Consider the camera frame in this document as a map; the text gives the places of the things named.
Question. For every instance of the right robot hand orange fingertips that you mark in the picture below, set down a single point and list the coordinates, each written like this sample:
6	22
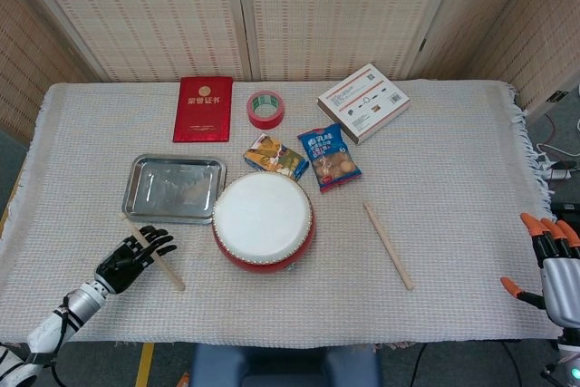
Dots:
562	278

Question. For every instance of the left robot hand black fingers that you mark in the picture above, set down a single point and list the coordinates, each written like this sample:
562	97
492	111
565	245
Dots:
120	264

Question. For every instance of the wooden drumstick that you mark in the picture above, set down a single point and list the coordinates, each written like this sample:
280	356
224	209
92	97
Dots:
170	271
389	248

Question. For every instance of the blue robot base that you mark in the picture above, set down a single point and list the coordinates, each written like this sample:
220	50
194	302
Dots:
281	366

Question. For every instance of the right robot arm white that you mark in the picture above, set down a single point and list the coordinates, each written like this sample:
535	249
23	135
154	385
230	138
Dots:
570	351

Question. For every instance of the red drum white skin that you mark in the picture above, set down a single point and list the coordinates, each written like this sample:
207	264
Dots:
263	219

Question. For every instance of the stainless steel tray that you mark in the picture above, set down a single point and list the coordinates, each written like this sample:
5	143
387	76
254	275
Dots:
172	187

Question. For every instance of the white power strip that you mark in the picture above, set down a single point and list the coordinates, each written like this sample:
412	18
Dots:
559	173

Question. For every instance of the white woven tablecloth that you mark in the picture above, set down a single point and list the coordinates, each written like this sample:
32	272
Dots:
453	224

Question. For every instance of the red certificate folder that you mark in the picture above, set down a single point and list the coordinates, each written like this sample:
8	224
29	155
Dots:
203	110

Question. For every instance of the yellow green snack packet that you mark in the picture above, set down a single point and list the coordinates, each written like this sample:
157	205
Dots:
272	156

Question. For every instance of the red tape roll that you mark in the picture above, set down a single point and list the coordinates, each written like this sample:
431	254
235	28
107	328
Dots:
254	119

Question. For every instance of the blue snack bag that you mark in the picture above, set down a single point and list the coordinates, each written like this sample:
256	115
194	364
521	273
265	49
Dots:
328	156

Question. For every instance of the bamboo folding screen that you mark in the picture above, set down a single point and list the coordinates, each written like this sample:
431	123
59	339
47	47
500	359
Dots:
158	11

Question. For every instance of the white cardboard product box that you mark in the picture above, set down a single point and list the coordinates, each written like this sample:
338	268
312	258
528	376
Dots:
362	103

